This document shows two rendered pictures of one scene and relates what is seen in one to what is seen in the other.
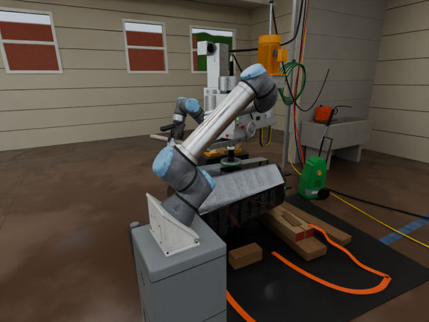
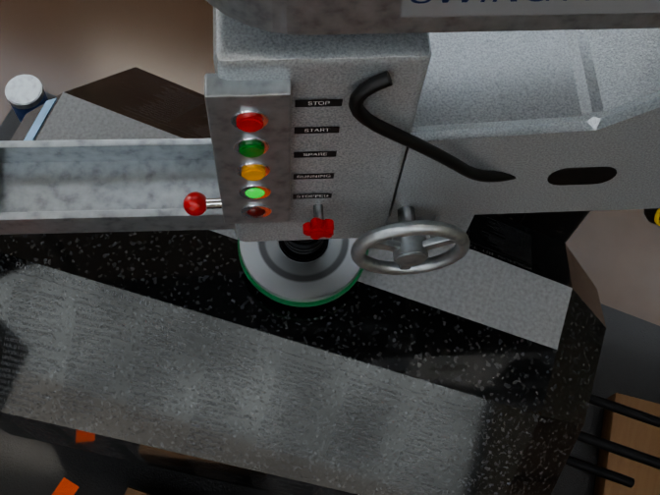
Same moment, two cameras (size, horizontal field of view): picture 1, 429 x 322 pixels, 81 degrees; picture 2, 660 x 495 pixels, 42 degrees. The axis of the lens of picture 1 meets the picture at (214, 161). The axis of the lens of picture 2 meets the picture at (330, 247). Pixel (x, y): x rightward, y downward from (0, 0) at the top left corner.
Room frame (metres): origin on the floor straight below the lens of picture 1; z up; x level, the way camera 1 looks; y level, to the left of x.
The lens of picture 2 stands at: (2.05, -0.55, 2.16)
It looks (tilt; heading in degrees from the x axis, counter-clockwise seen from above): 67 degrees down; 38
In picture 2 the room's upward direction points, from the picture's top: 7 degrees clockwise
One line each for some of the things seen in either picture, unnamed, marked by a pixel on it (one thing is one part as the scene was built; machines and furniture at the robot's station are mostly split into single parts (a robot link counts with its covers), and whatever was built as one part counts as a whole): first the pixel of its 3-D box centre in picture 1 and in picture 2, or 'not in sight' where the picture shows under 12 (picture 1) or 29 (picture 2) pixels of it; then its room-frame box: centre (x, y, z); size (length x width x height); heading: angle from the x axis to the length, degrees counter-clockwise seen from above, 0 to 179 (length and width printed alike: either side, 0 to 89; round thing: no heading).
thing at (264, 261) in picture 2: (230, 160); (303, 241); (2.46, -0.17, 0.85); 0.21 x 0.21 x 0.01
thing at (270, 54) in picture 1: (270, 56); not in sight; (2.94, -0.62, 1.88); 0.31 x 0.28 x 0.40; 48
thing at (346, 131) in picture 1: (334, 142); not in sight; (4.93, -2.42, 0.43); 1.30 x 0.62 x 0.86; 119
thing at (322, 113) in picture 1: (325, 112); not in sight; (5.05, -2.21, 1.00); 0.50 x 0.22 x 0.33; 119
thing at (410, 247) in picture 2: (248, 129); (407, 223); (2.47, -0.34, 1.18); 0.15 x 0.10 x 0.15; 138
